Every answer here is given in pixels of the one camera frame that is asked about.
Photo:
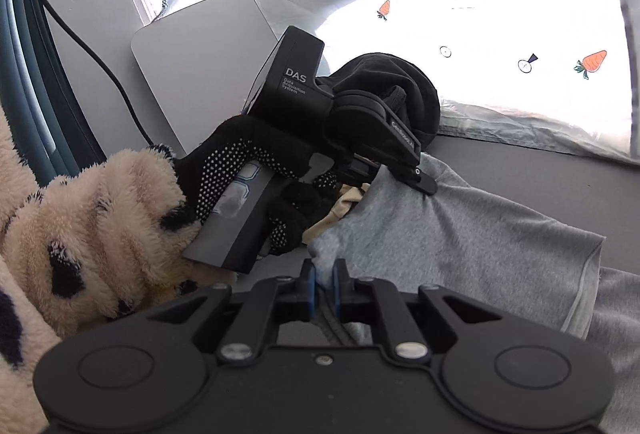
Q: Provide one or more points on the light grey t-shirt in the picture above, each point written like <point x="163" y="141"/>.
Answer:
<point x="450" y="234"/>

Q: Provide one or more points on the white rounded panel board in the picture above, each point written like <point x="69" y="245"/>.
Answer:
<point x="200" y="64"/>

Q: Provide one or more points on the person's left hand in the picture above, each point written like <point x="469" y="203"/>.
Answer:
<point x="215" y="164"/>

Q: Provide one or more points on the black shirt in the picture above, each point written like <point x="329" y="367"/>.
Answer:
<point x="400" y="79"/>

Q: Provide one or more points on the fluffy beige spotted jacket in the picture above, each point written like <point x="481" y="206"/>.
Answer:
<point x="20" y="389"/>

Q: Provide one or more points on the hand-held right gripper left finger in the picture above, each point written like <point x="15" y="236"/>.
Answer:
<point x="311" y="286"/>

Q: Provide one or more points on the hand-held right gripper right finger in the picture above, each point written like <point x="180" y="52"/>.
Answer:
<point x="336" y="286"/>

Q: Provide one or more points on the white printed sheet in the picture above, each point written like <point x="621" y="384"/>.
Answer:
<point x="500" y="14"/>

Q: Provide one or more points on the blue-grey ribbed panel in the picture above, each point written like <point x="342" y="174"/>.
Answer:
<point x="30" y="79"/>

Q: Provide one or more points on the beige garment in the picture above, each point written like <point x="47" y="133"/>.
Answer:
<point x="345" y="210"/>

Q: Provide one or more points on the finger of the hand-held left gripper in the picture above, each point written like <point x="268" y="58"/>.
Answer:
<point x="420" y="180"/>

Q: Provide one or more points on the person's left forearm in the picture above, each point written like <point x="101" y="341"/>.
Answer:
<point x="100" y="224"/>

